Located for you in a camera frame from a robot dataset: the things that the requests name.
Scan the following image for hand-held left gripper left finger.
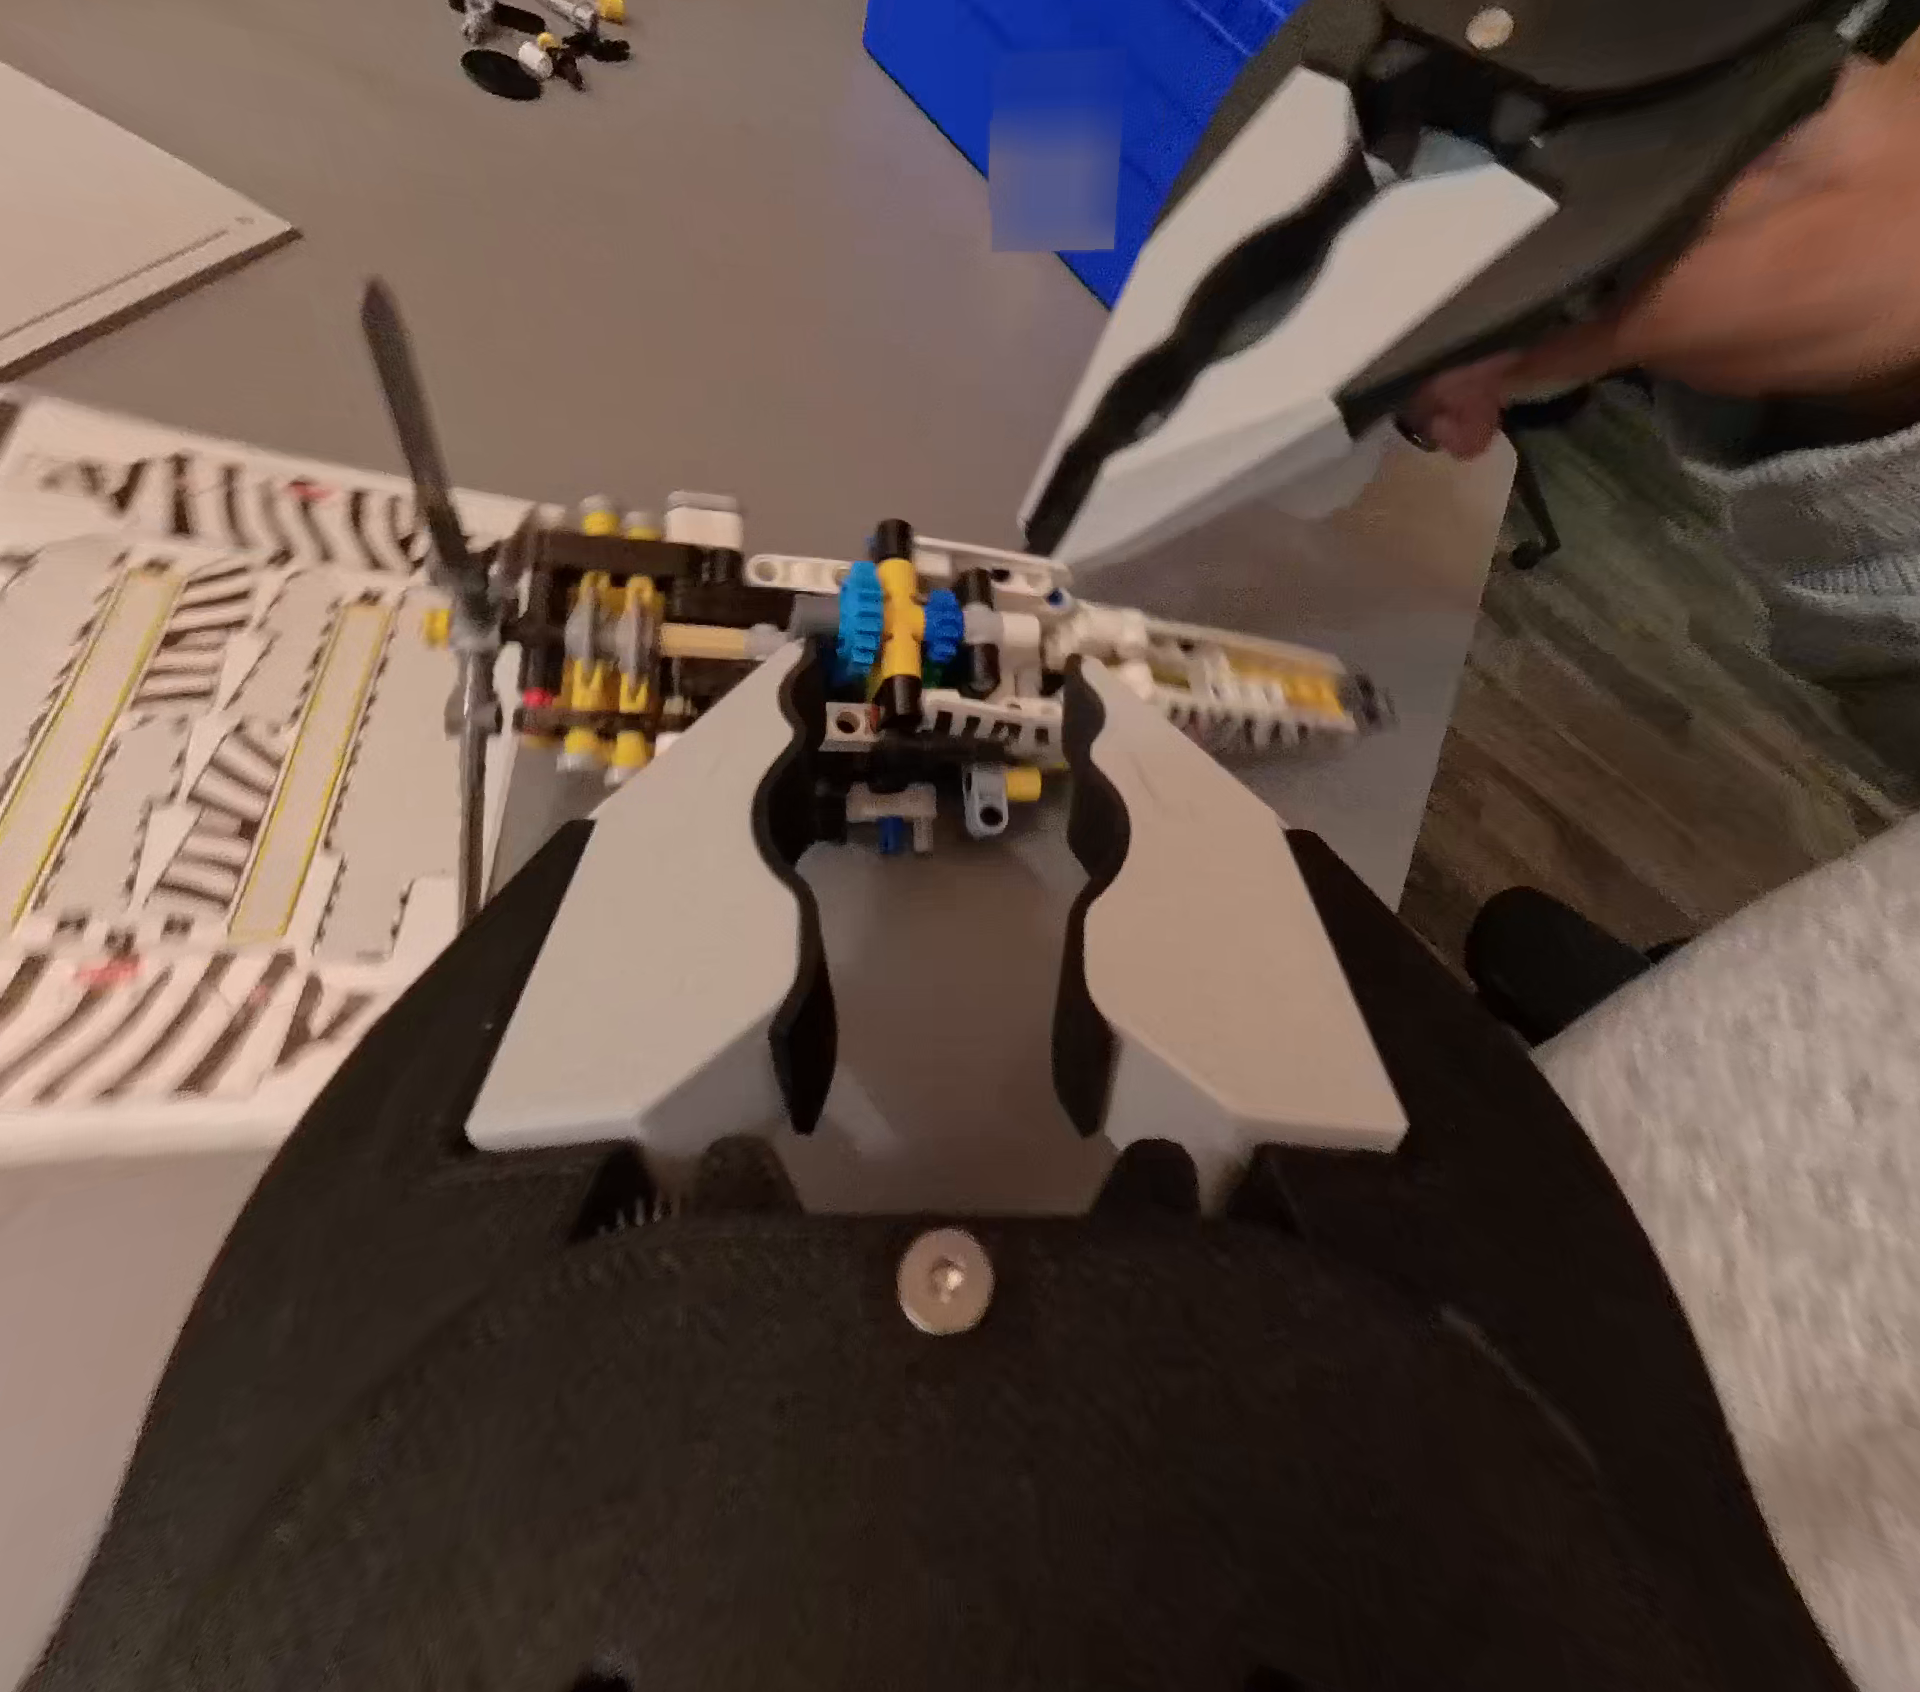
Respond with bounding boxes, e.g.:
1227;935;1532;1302
464;638;837;1163

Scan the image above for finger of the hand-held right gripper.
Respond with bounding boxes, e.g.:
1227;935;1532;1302
1015;64;1361;528
1046;165;1565;573

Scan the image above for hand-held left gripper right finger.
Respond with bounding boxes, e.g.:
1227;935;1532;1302
1054;657;1411;1154

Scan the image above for lego propeller plane model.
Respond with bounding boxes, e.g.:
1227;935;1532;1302
360;275;1400;927

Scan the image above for small lego pieces with disc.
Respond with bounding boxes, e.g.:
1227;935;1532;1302
444;0;635;101

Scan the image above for person's right hand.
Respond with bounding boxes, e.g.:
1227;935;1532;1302
1397;55;1920;460

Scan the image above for black rounded object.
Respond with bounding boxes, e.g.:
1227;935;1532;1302
1463;885;1689;1053

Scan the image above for zebra striped sticker sheet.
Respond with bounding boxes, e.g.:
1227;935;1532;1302
0;390;571;1167

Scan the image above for open instruction booklet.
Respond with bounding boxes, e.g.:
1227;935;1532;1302
0;61;299;379

